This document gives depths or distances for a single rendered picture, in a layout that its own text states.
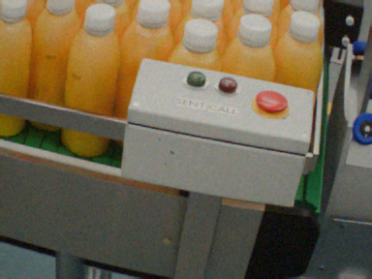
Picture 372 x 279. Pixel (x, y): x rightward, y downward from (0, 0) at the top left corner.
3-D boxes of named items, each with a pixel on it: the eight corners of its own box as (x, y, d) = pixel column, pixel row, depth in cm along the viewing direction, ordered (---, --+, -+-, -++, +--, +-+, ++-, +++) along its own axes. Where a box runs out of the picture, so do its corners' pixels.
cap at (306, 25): (300, 40, 145) (302, 28, 144) (283, 23, 147) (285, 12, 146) (324, 36, 147) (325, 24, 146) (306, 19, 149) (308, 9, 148)
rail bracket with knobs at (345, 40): (354, 66, 178) (365, 14, 172) (312, 56, 178) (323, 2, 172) (353, 34, 186) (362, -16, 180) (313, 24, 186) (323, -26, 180)
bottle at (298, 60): (270, 168, 154) (297, 47, 143) (242, 137, 159) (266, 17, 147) (312, 155, 157) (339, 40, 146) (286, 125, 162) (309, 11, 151)
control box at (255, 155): (291, 208, 132) (311, 139, 126) (119, 177, 132) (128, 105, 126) (297, 157, 140) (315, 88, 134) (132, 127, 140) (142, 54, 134)
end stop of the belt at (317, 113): (313, 171, 146) (319, 154, 144) (307, 171, 146) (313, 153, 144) (321, 15, 179) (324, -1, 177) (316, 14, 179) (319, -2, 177)
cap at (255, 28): (271, 30, 146) (273, 18, 144) (266, 46, 142) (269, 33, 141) (241, 22, 146) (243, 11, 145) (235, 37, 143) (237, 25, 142)
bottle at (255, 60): (261, 144, 158) (286, 25, 147) (251, 176, 152) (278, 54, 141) (208, 132, 158) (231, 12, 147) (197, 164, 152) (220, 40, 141)
